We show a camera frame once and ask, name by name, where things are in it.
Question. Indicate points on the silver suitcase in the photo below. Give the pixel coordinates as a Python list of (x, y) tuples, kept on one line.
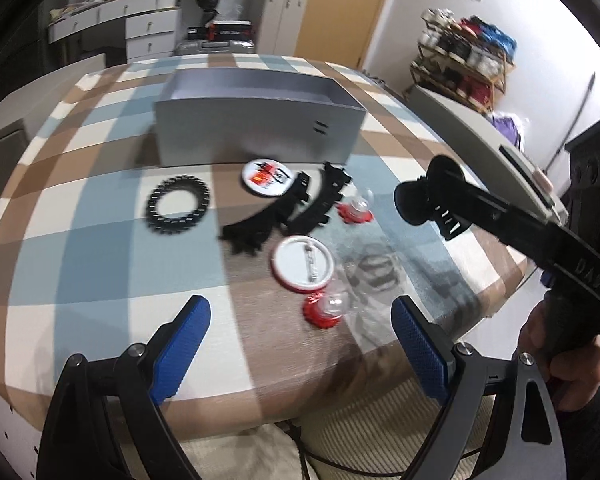
[(215, 49)]

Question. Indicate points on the black thin rod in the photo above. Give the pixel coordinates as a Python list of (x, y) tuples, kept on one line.
[(577, 110)]

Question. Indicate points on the black curved toothed hair clip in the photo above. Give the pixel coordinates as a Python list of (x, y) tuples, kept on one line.
[(325, 195), (255, 227)]

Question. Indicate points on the white suitcase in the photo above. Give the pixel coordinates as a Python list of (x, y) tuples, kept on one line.
[(280, 20)]

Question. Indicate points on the small black box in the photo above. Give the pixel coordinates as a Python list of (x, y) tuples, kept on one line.
[(197, 33)]

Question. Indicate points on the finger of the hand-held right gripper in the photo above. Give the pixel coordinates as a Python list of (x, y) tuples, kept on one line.
[(505, 202), (510, 235)]

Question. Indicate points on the printed round pin badge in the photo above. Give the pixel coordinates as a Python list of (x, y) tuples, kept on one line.
[(266, 176)]

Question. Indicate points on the beige knit cloth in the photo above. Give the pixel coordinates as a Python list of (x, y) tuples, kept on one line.
[(340, 420)]

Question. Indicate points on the black round hair claw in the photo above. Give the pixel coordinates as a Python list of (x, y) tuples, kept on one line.
[(420, 202)]

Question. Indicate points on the flat grey device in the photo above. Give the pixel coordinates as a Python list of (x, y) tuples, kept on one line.
[(527, 172)]

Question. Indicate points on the clear plastic bag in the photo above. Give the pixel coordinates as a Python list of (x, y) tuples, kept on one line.
[(375, 270)]

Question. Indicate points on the purple cloth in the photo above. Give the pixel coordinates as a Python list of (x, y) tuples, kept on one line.
[(507, 127)]

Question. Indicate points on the white perforated board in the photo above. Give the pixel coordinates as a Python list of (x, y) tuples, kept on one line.
[(0, 425)]

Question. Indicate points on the grey box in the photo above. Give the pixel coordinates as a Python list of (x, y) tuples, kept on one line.
[(260, 125)]

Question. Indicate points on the white red-rimmed pin badge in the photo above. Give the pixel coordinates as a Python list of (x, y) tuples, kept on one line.
[(300, 260)]

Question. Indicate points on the plaid blanket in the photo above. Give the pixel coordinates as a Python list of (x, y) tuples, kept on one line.
[(105, 280)]

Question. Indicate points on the black and red shoe box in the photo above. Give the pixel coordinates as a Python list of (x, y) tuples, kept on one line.
[(230, 31)]

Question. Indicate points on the wooden shoe rack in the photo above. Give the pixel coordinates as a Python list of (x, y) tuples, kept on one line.
[(460, 55)]

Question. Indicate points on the person's right hand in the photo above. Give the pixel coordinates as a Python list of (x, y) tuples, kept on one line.
[(572, 372)]

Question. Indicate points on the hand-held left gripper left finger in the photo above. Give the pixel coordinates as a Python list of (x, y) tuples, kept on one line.
[(180, 350)]

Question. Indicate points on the red cap charm clear dome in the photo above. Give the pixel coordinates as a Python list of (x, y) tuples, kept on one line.
[(327, 312), (355, 208)]

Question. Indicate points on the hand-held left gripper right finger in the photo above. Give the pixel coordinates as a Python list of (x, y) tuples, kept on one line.
[(422, 350)]

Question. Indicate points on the wooden door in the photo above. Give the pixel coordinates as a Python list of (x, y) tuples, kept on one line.
[(340, 10)]

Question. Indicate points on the grey bed side panel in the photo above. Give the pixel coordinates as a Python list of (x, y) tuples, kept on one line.
[(475, 145)]

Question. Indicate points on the white desk with drawers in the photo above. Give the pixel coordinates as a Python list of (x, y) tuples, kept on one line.
[(145, 25)]

